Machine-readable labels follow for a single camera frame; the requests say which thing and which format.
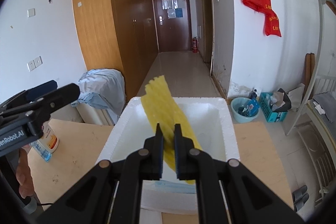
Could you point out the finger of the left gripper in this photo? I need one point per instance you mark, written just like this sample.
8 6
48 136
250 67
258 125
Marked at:
30 95
56 99

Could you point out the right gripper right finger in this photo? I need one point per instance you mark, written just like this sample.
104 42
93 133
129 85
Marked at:
227 192

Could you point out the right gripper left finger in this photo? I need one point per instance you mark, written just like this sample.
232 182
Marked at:
111 191

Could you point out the blue surgical face mask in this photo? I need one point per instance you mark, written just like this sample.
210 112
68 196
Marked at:
172 187

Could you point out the yellow foam fruit net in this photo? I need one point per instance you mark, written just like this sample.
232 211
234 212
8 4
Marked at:
162 110

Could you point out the person left hand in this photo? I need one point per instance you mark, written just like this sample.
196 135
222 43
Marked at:
23 173

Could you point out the white lotion pump bottle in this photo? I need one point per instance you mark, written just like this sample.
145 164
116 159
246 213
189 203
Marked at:
49 140

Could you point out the blue spray bottle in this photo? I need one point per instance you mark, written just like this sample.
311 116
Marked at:
41 150

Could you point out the grey slippers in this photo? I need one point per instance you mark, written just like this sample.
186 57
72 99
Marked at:
300 197

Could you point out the teal cardboard box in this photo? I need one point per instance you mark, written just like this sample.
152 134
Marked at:
275 105

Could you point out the blue plastic basin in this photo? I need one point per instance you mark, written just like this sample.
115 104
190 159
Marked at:
244 110

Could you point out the metal bunk bed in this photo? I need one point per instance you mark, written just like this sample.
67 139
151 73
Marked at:
315 129

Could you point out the wooden wardrobe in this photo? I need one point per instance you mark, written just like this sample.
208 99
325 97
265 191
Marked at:
117 34

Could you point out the red fire extinguisher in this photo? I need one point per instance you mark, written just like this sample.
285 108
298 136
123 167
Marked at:
195 45

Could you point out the dark brown entrance door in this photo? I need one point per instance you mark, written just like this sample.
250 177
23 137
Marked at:
173 23

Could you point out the red hanging bags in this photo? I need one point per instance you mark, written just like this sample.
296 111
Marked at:
272 23

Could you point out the wall light switch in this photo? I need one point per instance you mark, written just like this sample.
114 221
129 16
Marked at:
35 63

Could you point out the side room door frame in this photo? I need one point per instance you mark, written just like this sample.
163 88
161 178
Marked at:
208 33

